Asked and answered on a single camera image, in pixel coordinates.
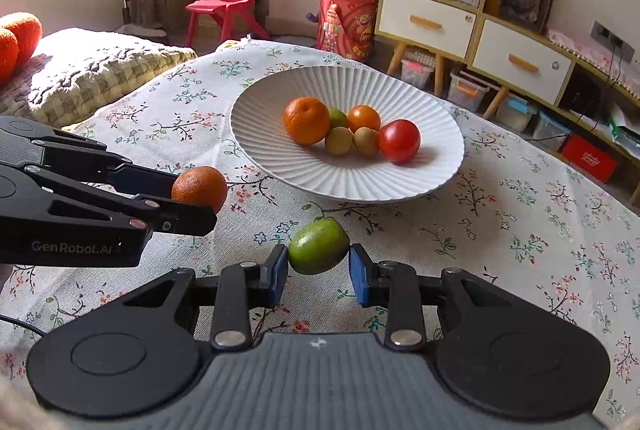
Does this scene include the wooden shelf cabinet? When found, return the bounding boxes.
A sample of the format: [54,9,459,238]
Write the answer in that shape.
[374,0,576,112]

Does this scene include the green white papers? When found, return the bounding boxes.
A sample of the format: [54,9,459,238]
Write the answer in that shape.
[606,103,640,157]

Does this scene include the floral tablecloth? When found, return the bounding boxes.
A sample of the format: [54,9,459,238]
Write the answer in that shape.
[0,38,640,430]

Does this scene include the white cabinet drawer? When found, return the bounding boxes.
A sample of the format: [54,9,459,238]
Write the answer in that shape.
[376,0,476,59]
[472,18,574,106]

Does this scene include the white ribbed plate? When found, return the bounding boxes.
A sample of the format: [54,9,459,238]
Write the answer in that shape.
[229,65,466,204]

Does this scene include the black cable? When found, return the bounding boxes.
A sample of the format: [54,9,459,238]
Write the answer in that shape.
[0,314,47,337]

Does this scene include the grey wall socket panel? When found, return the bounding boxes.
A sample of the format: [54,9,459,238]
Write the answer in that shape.
[590,20,636,62]

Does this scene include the beige knit blanket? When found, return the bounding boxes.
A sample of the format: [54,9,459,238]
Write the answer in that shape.
[0,28,199,129]

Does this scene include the red flat box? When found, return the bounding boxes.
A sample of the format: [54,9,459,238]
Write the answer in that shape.
[560,135,621,184]

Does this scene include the red printed bucket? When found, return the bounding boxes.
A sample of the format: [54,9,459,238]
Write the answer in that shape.
[315,0,379,64]

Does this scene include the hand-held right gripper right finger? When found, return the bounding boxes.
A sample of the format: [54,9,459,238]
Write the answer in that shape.
[349,244,517,352]

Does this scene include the long wooden bench cabinet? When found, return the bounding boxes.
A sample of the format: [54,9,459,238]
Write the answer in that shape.
[549,35,640,192]

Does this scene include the blue lidded storage bin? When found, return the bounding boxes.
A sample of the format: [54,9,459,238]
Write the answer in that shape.
[532,110,571,139]
[495,95,539,131]

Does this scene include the large orange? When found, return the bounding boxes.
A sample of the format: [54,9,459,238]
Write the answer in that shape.
[283,97,332,147]

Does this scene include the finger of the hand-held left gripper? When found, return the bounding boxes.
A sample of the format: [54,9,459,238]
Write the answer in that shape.
[29,136,177,198]
[49,194,219,237]

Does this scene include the small smooth tangerine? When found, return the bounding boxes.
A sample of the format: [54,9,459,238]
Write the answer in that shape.
[346,105,382,134]

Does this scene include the clear bin with orange latch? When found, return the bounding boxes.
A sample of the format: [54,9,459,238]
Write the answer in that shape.
[447,68,491,111]

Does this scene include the tan round fruit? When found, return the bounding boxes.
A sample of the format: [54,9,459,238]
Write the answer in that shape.
[325,126,355,156]
[353,126,381,157]

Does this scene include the medium orange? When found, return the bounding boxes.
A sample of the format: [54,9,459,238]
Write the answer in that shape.
[171,166,229,214]

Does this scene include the orange plush toy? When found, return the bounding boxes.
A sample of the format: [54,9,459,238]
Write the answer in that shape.
[0,12,44,84]

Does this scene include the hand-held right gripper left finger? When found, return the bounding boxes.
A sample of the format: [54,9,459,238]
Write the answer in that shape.
[117,244,290,352]

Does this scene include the red tomato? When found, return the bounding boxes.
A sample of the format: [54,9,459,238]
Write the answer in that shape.
[378,119,421,164]

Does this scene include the pink lace cloth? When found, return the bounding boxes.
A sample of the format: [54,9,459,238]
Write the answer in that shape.
[545,28,640,97]

